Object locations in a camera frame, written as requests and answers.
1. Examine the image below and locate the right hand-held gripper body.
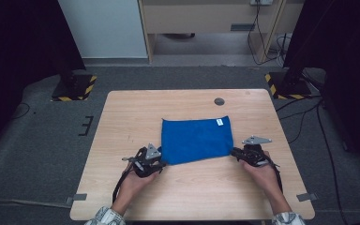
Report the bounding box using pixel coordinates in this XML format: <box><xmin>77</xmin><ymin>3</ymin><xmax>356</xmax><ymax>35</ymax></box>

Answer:
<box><xmin>241</xmin><ymin>134</ymin><xmax>273</xmax><ymax>168</ymax></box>

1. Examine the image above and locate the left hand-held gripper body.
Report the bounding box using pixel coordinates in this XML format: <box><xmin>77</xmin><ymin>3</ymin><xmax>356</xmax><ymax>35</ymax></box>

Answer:
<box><xmin>121</xmin><ymin>142</ymin><xmax>163</xmax><ymax>179</ymax></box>

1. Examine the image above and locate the blue cloth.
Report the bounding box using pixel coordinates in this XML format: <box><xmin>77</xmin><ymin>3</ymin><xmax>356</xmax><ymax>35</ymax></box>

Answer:
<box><xmin>157</xmin><ymin>115</ymin><xmax>234</xmax><ymax>166</ymax></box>

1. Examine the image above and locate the person's right hand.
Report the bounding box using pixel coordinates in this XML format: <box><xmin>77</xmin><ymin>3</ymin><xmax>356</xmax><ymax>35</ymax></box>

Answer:
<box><xmin>243</xmin><ymin>151</ymin><xmax>288</xmax><ymax>204</ymax></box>

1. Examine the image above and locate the person's left hand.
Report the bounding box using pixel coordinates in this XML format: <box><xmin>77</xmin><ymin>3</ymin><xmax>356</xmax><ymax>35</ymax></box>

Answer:
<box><xmin>114</xmin><ymin>165</ymin><xmax>160</xmax><ymax>203</ymax></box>

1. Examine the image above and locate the grey tape piece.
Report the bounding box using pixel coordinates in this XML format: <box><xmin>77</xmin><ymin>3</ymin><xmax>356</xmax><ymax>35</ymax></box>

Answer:
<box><xmin>65</xmin><ymin>193</ymin><xmax>88</xmax><ymax>206</ymax></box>
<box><xmin>295</xmin><ymin>192</ymin><xmax>320</xmax><ymax>203</ymax></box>

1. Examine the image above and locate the striped black stand base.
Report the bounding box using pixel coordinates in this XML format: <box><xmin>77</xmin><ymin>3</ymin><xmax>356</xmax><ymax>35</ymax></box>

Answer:
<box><xmin>51</xmin><ymin>73</ymin><xmax>98</xmax><ymax>102</ymax></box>
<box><xmin>264</xmin><ymin>71</ymin><xmax>313</xmax><ymax>101</ymax></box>

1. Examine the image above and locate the white cabinet panel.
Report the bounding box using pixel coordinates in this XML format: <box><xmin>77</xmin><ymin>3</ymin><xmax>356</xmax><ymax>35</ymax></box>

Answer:
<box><xmin>58</xmin><ymin>0</ymin><xmax>148</xmax><ymax>59</ymax></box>

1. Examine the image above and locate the black curtain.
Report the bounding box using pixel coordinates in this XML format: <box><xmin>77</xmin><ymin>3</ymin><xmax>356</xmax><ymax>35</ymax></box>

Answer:
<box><xmin>0</xmin><ymin>0</ymin><xmax>87</xmax><ymax>158</ymax></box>
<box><xmin>282</xmin><ymin>0</ymin><xmax>360</xmax><ymax>172</ymax></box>

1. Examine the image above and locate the light wooden desk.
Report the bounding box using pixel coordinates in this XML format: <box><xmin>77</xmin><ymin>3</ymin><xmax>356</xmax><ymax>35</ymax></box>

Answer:
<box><xmin>137</xmin><ymin>0</ymin><xmax>304</xmax><ymax>65</ymax></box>

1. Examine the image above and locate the white power strip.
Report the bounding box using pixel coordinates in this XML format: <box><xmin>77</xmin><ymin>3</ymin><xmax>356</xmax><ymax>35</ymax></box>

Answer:
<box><xmin>249</xmin><ymin>0</ymin><xmax>275</xmax><ymax>7</ymax></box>

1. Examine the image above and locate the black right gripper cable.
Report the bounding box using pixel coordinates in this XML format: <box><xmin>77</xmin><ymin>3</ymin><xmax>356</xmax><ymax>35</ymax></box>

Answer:
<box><xmin>263</xmin><ymin>156</ymin><xmax>284</xmax><ymax>193</ymax></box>

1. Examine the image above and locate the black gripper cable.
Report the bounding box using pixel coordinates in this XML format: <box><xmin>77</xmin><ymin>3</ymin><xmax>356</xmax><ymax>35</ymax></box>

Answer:
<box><xmin>112</xmin><ymin>168</ymin><xmax>131</xmax><ymax>204</ymax></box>
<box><xmin>263</xmin><ymin>156</ymin><xmax>284</xmax><ymax>193</ymax></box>

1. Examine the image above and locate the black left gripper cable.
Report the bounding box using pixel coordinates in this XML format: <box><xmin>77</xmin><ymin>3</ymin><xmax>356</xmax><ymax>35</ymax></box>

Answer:
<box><xmin>112</xmin><ymin>168</ymin><xmax>131</xmax><ymax>204</ymax></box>

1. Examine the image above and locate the black stand post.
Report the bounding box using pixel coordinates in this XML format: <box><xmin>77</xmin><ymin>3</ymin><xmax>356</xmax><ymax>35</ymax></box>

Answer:
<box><xmin>281</xmin><ymin>27</ymin><xmax>308</xmax><ymax>89</ymax></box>

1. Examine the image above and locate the black hanging cable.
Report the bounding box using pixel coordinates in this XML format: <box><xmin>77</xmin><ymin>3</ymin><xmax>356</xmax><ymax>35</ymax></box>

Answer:
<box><xmin>246</xmin><ymin>0</ymin><xmax>284</xmax><ymax>67</ymax></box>

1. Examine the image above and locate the thin black floor cable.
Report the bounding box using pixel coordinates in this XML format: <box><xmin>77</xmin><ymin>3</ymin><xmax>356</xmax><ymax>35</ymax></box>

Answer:
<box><xmin>11</xmin><ymin>102</ymin><xmax>31</xmax><ymax>120</ymax></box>

